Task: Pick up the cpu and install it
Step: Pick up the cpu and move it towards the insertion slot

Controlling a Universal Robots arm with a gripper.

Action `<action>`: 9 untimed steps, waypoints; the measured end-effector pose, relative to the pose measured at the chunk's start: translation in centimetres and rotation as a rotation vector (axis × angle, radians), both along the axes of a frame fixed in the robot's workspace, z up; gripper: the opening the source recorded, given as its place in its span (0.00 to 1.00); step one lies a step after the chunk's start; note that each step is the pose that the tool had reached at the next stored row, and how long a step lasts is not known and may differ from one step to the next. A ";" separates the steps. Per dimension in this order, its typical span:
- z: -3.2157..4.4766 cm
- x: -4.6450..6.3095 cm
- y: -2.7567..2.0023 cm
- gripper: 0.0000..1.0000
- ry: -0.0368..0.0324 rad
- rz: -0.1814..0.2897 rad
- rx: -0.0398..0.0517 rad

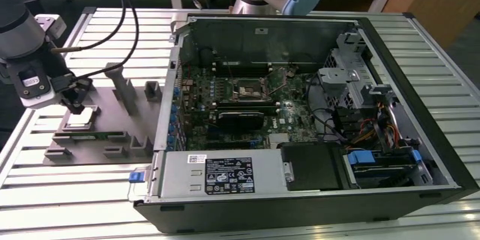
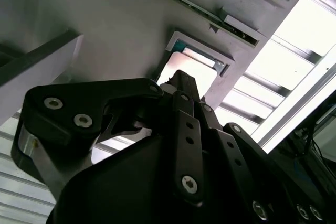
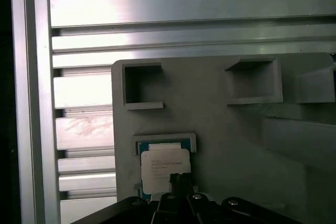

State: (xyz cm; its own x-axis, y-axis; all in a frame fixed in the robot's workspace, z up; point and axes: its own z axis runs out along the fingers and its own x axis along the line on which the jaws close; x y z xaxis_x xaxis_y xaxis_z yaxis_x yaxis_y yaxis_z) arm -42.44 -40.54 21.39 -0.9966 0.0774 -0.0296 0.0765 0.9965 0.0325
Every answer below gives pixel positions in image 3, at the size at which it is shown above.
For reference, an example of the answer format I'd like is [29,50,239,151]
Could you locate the grey parts rack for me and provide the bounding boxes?
[111,52,336,224]

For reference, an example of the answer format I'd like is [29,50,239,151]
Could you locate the CPU with silver top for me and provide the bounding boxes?
[136,140,191,200]

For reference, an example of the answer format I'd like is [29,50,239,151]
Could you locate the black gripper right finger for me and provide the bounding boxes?
[180,173,300,224]

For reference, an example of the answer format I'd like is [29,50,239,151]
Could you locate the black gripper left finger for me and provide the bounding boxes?
[104,173,182,224]

